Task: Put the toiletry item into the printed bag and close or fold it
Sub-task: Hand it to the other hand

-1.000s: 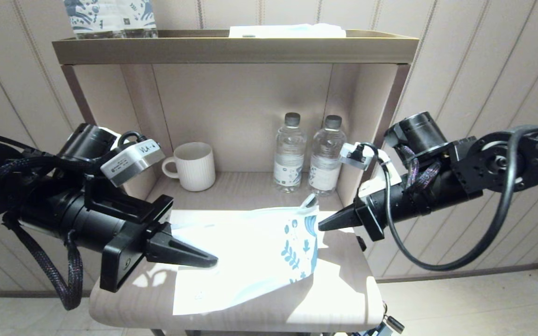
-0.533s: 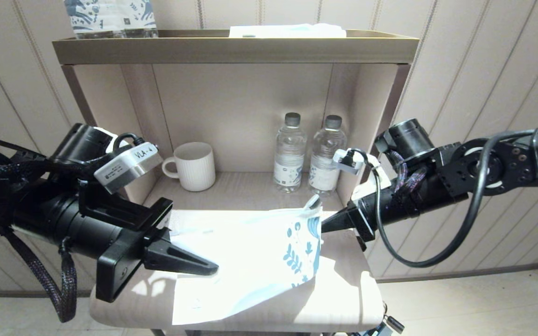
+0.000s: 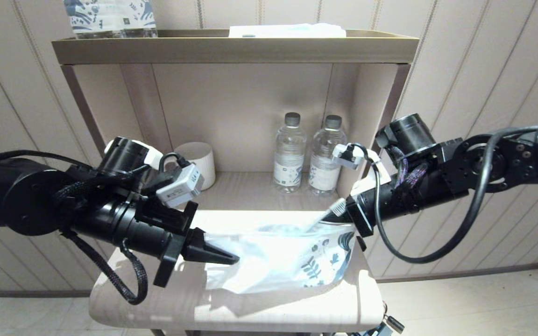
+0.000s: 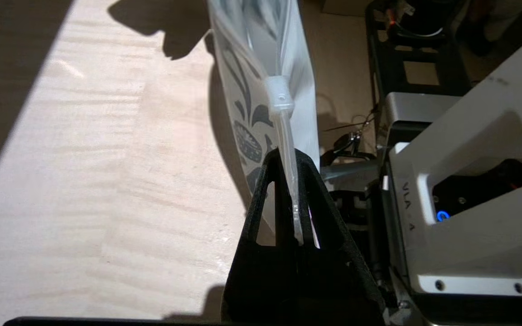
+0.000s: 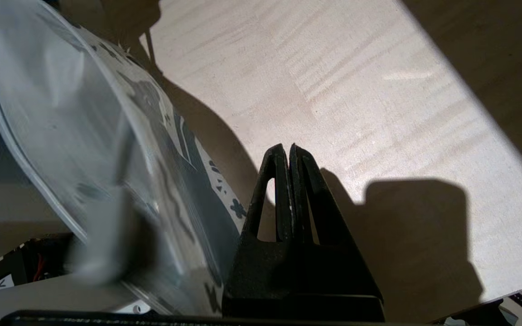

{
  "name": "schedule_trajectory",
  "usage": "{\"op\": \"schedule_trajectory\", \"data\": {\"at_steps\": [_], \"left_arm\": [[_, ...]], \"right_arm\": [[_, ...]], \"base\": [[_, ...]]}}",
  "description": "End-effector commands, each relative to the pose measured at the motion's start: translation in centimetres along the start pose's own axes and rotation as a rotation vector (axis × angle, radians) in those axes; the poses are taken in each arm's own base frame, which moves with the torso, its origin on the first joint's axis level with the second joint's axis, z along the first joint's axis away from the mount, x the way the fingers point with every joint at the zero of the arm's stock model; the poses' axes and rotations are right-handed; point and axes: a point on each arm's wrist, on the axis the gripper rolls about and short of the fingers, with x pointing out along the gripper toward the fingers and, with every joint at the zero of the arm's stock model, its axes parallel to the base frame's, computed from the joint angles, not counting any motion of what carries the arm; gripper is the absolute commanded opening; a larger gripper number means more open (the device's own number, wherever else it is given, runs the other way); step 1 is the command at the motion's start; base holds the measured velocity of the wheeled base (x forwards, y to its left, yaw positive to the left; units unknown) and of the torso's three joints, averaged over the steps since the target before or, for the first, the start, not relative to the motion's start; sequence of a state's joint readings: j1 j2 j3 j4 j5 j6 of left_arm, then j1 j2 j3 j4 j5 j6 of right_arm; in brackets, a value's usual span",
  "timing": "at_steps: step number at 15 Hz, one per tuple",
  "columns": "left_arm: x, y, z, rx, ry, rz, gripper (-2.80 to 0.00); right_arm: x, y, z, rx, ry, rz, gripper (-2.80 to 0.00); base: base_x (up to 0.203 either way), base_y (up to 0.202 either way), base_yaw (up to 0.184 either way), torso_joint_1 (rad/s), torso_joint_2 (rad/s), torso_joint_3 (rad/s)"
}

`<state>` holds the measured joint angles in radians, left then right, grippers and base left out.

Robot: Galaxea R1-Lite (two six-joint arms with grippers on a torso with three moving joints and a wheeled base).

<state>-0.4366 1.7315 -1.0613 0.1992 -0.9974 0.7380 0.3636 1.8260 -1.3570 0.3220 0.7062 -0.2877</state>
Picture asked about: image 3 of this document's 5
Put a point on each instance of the grey toothbrush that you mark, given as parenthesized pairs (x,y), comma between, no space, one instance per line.
(318,221)

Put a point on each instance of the white ribbed mug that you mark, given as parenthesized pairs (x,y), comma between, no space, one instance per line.
(201,161)

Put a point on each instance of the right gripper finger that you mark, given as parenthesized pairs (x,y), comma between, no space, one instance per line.
(350,214)
(347,204)

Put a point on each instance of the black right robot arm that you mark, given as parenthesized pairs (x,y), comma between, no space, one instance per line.
(484,168)

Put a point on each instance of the brown metal tray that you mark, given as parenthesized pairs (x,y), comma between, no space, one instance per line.
(231,50)

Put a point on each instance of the clear plastic water bottle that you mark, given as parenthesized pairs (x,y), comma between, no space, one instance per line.
(289,149)
(325,158)

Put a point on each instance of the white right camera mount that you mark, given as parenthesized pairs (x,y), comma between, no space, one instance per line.
(367,184)

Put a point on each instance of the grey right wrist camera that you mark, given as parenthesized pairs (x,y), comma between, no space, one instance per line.
(348,156)

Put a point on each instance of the patterned bag on shelf top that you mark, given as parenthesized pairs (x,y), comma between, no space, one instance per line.
(91,16)

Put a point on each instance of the blue patterned label bottle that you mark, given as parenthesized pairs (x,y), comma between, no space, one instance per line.
(140,14)

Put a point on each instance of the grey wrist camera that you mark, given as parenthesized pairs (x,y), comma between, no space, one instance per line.
(180,186)
(348,156)

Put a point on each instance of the black left camera bracket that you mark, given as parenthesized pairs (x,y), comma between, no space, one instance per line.
(161,205)

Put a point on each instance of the beige wooden shelf cabinet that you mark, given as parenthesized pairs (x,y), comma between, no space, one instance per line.
(231,107)

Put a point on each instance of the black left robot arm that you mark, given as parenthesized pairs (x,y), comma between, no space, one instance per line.
(12,196)

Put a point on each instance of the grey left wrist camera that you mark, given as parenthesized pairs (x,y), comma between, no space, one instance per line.
(180,186)

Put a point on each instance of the white blue flat packet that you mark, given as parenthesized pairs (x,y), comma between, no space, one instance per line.
(287,31)

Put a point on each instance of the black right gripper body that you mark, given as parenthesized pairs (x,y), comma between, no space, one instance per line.
(376,200)

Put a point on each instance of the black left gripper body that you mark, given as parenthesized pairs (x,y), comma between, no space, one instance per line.
(129,224)

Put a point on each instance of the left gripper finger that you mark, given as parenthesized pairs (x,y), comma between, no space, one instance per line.
(201,238)
(213,254)

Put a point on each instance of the white blue-patterned zip pouch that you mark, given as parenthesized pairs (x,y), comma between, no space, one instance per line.
(269,261)

